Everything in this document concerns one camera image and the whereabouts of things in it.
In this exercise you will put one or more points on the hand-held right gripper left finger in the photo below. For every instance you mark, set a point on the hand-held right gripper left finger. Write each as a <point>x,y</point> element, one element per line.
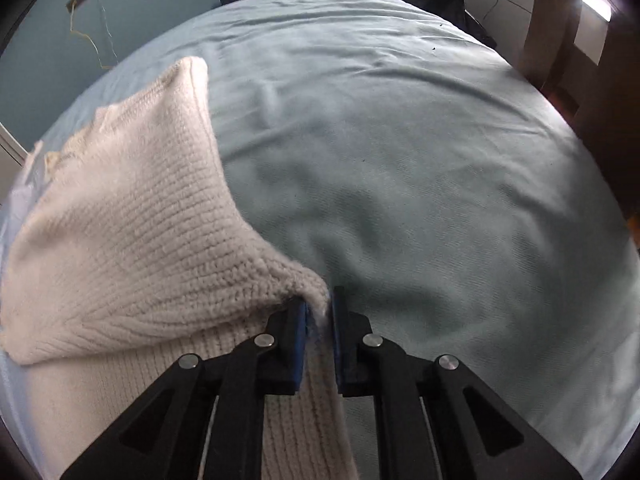
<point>300,345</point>

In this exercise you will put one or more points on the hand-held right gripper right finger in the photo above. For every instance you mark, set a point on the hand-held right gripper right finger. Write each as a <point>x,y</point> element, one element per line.
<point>339,350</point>

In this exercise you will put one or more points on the white knit sweater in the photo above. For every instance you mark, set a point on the white knit sweater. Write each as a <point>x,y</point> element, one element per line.
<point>125,235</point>

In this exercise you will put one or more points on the light blue bed sheet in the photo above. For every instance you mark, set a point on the light blue bed sheet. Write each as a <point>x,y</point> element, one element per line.
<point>400,185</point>

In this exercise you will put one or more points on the white room door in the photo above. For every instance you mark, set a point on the white room door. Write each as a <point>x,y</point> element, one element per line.
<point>10,147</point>

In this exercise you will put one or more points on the wooden headboard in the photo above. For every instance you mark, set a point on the wooden headboard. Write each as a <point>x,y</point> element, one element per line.
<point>550,20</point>

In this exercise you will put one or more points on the bedside wall lamp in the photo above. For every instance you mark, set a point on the bedside wall lamp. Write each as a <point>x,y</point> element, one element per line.
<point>597,2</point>

